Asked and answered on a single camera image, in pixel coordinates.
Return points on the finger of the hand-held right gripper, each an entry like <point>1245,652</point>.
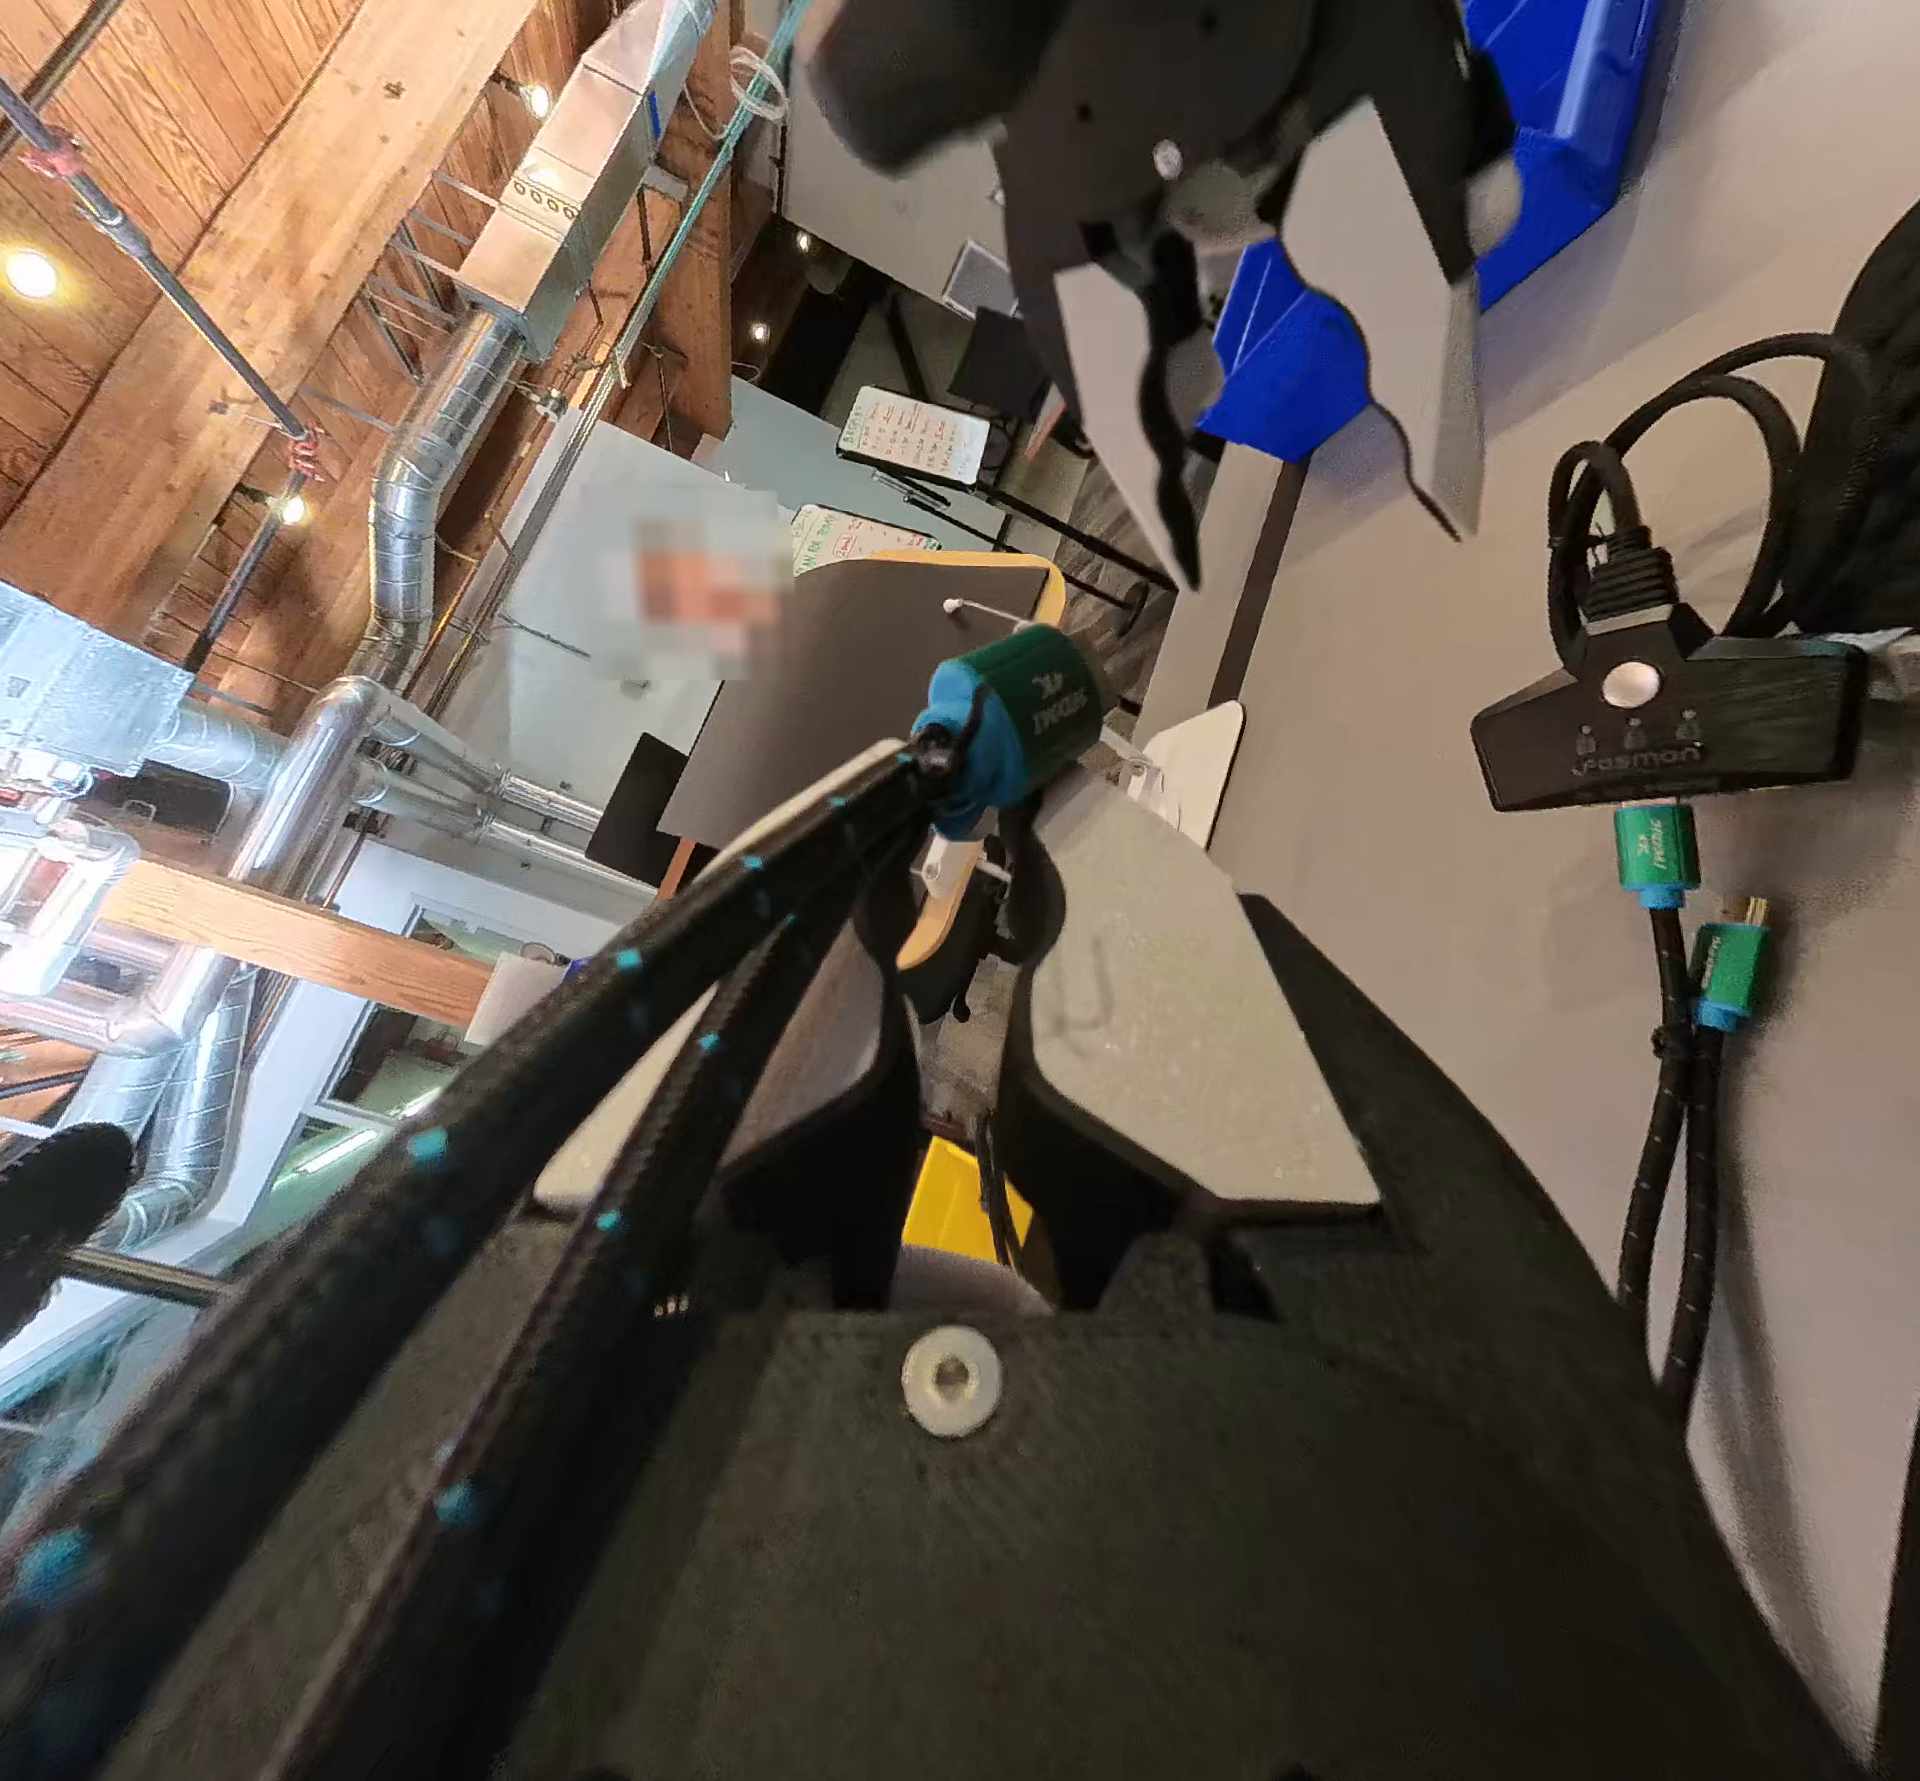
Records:
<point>1411,310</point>
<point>1110,371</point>

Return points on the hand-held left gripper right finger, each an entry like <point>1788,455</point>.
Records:
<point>1186,1031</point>

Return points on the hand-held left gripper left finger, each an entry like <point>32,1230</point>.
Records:
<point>825,1047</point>

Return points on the yellow plastic bin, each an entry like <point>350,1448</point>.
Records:
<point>946,1197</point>

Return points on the blue plastic bin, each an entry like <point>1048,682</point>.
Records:
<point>1559,27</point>

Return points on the black hdmi switch box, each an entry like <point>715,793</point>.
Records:
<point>1667,730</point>

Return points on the black monitor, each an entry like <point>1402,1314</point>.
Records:
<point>998,356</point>
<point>638,807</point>

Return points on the grey framed sign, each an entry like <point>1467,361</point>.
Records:
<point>976,278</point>

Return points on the white tablet stand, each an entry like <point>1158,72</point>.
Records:
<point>1202,761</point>

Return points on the whiteboard with green writing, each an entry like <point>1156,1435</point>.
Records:
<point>857,534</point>

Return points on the black textured pad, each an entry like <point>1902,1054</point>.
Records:
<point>1875,431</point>

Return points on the wooden column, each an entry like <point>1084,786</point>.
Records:
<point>301,933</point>

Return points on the silver pipe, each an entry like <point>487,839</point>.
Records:
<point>301,791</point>

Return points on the thin metal rod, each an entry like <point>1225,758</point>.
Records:
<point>151,265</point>

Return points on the rectangular metal duct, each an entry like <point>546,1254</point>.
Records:
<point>92,680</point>

